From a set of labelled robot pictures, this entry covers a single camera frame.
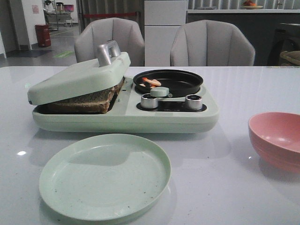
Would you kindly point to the white bread slice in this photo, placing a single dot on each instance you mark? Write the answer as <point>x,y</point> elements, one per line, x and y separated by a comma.
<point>96,102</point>

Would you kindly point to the green breakfast maker lid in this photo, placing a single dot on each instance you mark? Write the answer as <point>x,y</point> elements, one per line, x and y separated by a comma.
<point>81,78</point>

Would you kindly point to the pink plastic bowl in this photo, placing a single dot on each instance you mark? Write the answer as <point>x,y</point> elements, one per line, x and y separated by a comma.
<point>275,136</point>

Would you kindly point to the green breakfast maker base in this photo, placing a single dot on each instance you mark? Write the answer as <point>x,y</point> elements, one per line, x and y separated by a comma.
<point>126,117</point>

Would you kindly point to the left silver control knob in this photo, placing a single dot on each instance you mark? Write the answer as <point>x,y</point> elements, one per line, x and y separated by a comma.
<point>148,101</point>

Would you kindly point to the silver control knob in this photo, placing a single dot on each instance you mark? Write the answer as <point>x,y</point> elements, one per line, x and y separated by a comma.
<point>193,102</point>
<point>148,101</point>

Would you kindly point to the black round frying pan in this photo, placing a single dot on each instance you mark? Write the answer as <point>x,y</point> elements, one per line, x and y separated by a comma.
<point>180,83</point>

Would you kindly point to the right silver control knob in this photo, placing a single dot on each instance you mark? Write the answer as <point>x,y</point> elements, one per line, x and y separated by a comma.
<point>193,102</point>

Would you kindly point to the light green round plate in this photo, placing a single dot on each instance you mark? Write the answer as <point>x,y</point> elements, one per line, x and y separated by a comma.
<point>105,178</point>

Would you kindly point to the left grey upholstered chair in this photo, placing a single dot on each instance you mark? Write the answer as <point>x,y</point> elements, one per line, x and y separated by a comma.
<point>110,37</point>

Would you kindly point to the grey upholstered chair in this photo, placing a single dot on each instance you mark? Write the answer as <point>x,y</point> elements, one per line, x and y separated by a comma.
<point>110,37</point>
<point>211,43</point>

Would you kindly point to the right grey upholstered chair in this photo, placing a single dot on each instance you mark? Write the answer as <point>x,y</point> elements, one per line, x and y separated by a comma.
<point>211,43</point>

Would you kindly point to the white cabinet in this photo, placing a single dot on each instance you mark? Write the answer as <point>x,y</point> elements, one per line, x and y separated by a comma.
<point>162,18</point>

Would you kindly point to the red trash bin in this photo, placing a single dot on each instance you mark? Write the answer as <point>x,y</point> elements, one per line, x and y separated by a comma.
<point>43,35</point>

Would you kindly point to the dark counter with white top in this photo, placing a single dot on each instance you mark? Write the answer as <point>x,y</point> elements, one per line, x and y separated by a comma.
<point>269,31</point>

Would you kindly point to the fruit bowl on counter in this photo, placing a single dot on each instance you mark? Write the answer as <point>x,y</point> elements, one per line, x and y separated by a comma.
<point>249,4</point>

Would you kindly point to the beige cushion at right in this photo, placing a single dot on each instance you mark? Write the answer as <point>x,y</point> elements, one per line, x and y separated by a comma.
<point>291,58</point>

